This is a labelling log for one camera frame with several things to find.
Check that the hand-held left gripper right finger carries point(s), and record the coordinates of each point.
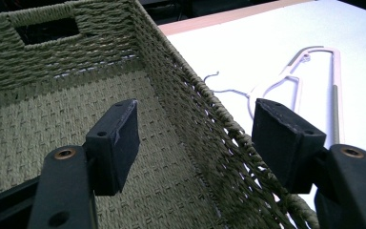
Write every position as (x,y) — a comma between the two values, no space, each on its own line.
(286,143)

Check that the pink clothes hanger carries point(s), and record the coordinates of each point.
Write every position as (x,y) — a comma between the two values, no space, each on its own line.
(294,74)

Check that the green woven basket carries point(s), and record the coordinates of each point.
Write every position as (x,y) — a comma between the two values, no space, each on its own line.
(158,133)

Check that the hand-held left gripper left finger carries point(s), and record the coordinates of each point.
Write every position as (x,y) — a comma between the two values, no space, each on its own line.
(111,149)

